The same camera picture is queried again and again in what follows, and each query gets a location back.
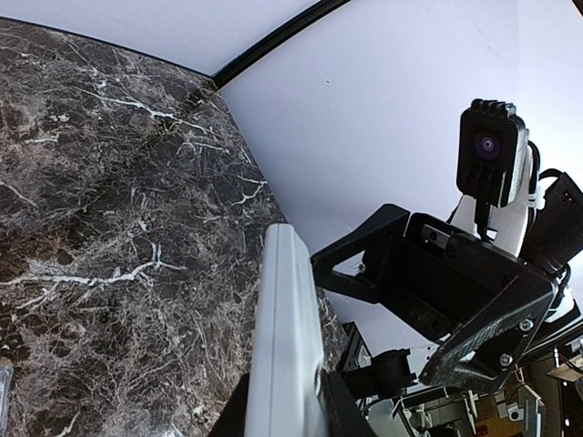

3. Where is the clear handle test screwdriver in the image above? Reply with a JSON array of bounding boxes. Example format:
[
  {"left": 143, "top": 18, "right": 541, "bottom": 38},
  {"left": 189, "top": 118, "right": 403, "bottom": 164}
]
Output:
[{"left": 0, "top": 357, "right": 14, "bottom": 437}]

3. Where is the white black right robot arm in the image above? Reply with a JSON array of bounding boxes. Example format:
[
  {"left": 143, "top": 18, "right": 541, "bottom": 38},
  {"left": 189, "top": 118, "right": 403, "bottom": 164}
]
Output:
[{"left": 312, "top": 171, "right": 582, "bottom": 393}]

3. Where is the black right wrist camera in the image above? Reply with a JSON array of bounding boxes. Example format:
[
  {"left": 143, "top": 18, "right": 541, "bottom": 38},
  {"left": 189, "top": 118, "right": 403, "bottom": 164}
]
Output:
[{"left": 448, "top": 97, "right": 546, "bottom": 256}]

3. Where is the white air conditioner remote control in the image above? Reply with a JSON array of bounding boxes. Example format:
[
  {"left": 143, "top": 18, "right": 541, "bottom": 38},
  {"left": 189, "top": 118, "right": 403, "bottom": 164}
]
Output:
[{"left": 244, "top": 224, "right": 328, "bottom": 437}]

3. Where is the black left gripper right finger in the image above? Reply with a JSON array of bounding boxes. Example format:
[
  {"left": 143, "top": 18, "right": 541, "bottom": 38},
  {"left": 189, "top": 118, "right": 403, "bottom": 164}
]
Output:
[{"left": 318, "top": 371, "right": 376, "bottom": 437}]

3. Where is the black enclosure frame post right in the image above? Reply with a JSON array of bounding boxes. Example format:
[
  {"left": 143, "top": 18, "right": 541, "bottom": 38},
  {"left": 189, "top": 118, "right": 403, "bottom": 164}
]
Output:
[{"left": 211, "top": 0, "right": 350, "bottom": 89}]

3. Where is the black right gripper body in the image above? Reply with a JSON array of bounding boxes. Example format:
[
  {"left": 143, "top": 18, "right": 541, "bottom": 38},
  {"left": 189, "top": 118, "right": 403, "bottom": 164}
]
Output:
[{"left": 381, "top": 213, "right": 551, "bottom": 341}]

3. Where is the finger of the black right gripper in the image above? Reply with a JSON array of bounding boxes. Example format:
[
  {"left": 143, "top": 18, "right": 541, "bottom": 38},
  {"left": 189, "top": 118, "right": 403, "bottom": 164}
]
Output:
[
  {"left": 311, "top": 204, "right": 410, "bottom": 303},
  {"left": 419, "top": 273, "right": 558, "bottom": 393}
]

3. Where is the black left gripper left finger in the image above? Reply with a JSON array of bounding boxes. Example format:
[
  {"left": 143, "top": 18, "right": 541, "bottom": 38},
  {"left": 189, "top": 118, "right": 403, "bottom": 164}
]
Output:
[{"left": 213, "top": 373, "right": 250, "bottom": 437}]

